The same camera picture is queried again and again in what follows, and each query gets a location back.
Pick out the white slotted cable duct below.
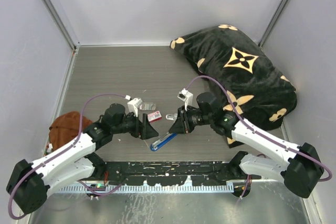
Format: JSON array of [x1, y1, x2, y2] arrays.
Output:
[[56, 180, 234, 194]]

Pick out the black floral plush blanket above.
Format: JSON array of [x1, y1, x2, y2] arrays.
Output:
[[170, 24, 298, 149]]

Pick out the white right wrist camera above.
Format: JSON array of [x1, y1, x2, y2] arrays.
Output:
[[177, 88, 193, 111]]

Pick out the brown cloth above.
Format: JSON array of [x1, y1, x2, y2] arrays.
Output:
[[49, 111, 80, 151]]

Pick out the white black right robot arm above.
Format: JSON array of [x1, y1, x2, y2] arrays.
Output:
[[169, 90, 324, 198]]

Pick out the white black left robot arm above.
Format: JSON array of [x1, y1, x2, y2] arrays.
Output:
[[6, 103, 159, 215]]

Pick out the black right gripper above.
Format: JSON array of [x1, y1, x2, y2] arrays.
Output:
[[169, 104, 213, 134]]

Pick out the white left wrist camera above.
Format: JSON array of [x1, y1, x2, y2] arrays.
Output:
[[125, 95, 143, 118]]

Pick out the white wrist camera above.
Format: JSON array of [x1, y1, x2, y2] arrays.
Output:
[[125, 95, 143, 118], [177, 88, 193, 111]]

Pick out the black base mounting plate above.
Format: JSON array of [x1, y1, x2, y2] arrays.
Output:
[[87, 161, 247, 186]]

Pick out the red staple box sleeve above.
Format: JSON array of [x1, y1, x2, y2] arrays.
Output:
[[147, 111, 162, 122]]

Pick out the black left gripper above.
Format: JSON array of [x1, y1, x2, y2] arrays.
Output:
[[112, 110, 158, 140]]

